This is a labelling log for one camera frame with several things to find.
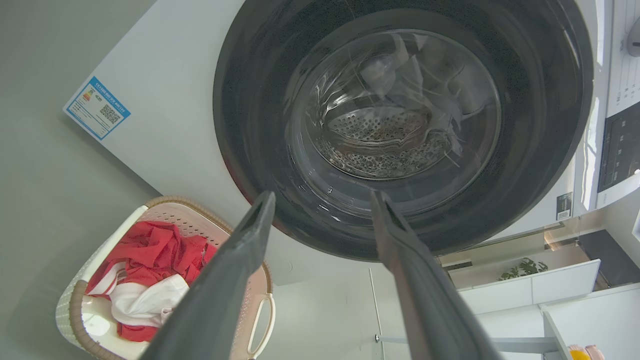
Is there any white washing machine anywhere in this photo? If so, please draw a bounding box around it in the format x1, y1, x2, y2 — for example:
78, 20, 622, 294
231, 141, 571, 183
62, 0, 640, 286

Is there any beige perforated laundry basket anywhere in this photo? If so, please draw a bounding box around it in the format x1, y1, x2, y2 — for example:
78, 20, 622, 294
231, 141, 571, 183
55, 195, 276, 360

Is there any dark round washing machine door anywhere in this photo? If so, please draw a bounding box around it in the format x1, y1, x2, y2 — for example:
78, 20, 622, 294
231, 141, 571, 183
212, 0, 595, 262

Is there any white cabinet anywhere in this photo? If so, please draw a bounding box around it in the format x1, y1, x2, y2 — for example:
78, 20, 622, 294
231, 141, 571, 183
457, 259, 601, 315

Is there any blue energy label sticker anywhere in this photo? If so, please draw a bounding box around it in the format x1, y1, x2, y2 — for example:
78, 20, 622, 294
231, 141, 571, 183
63, 76, 132, 141

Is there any white control knob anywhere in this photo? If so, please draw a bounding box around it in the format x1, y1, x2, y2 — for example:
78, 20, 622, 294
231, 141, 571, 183
626, 16, 640, 57

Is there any black control panel display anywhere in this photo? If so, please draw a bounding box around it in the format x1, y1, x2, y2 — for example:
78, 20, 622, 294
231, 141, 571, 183
597, 101, 640, 193

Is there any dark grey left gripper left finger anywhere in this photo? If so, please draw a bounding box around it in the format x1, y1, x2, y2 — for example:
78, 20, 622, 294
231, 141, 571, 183
140, 191, 276, 360

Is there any green potted plant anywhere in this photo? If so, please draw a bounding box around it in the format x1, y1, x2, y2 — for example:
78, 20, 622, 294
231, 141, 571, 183
498, 257, 549, 281

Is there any small black sticker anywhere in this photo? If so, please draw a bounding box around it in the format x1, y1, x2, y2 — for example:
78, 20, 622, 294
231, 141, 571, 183
556, 192, 574, 221

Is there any white garment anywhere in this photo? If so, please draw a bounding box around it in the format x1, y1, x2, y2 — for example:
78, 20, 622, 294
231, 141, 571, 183
87, 262, 191, 328

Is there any red basketball jersey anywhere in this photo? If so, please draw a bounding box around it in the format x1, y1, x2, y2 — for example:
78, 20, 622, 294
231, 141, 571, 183
85, 220, 218, 343

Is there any white table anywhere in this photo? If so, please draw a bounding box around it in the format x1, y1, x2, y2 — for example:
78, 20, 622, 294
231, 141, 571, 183
540, 282, 640, 360

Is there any dark cabinet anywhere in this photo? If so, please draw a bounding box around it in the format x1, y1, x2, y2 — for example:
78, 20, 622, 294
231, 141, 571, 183
577, 230, 640, 288

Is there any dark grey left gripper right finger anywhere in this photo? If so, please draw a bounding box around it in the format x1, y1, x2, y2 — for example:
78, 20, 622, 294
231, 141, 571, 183
370, 190, 503, 360

